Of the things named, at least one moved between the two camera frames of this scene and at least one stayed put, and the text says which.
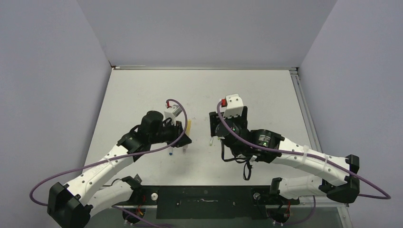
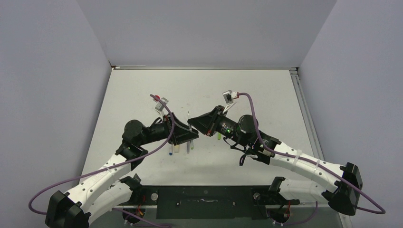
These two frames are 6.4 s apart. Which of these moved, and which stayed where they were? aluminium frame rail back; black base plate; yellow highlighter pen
Moved: yellow highlighter pen
Stayed: black base plate; aluminium frame rail back
